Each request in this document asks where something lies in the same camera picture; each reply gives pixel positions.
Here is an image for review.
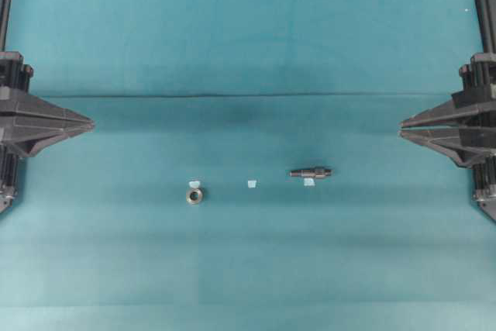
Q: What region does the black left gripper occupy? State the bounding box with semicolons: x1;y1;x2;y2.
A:
0;50;96;214

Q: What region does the black right frame rail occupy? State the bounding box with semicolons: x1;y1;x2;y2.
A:
475;0;495;53

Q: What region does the silver metal washer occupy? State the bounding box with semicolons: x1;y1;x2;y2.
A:
185;188;205;205

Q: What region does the left tape marker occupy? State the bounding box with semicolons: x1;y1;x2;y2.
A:
189;181;201;188

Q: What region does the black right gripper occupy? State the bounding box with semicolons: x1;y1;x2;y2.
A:
398;51;496;215

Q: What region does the black frame rail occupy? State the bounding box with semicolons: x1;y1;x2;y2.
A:
475;0;495;53
0;0;11;51

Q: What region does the dark threaded metal shaft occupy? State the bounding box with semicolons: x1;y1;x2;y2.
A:
289;167;332;179

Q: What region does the black left frame rail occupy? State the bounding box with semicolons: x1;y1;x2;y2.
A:
0;0;11;51

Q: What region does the right tape marker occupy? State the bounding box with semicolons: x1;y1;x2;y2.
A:
303;178;315;187

